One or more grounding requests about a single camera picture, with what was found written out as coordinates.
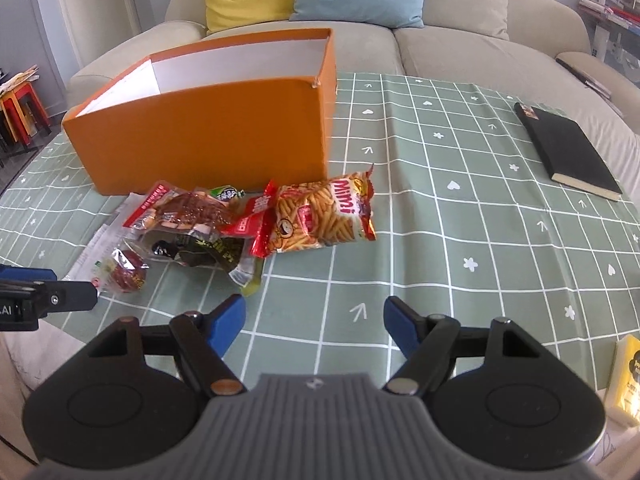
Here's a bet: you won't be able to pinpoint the clear packet of red dates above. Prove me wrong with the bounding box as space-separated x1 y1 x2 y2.
92 247 149 296

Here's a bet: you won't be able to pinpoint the green checked tablecloth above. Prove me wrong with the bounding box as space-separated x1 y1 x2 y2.
0 72 640 391

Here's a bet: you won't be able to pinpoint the yellow packet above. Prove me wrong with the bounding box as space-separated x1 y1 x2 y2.
602 335 640 428

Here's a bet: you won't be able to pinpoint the papers on stool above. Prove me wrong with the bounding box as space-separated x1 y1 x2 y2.
0 65 40 96

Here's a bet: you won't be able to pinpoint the green label snack packet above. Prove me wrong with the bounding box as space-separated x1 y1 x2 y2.
207 186 246 204

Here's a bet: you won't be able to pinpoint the black notebook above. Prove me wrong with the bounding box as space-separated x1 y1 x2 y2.
514 102 623 202

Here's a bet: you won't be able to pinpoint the red stool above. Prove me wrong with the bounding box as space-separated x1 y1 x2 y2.
0 82 52 148

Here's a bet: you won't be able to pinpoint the beige sofa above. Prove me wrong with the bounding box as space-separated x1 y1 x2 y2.
65 0 640 136

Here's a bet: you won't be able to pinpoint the dark snack packet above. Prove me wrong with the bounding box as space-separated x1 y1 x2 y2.
150 232 264 297

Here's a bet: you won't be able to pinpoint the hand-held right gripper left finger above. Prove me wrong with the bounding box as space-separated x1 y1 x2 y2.
87 294 247 395

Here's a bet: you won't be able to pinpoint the silver white snack packet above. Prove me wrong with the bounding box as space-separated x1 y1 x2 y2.
62 192 151 291

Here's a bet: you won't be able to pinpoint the orange cardboard box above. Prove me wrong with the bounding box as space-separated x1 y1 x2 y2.
61 28 337 196

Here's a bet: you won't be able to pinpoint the magazine rack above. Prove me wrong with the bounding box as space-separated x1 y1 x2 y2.
579 0 640 61

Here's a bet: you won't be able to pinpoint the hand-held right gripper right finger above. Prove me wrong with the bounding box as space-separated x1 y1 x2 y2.
382 296 543 395

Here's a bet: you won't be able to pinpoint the orange stick snack packet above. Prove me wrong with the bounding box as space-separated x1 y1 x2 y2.
250 164 377 259

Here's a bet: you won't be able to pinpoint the dark book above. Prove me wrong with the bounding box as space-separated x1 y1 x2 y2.
556 57 613 101

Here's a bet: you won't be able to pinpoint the white door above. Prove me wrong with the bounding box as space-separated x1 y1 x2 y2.
52 0 143 66

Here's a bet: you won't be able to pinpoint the red dried meat packet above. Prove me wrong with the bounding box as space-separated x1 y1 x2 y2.
122 180 273 241

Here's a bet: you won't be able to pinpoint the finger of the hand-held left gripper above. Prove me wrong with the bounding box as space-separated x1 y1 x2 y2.
0 265 58 288
35 280 98 318

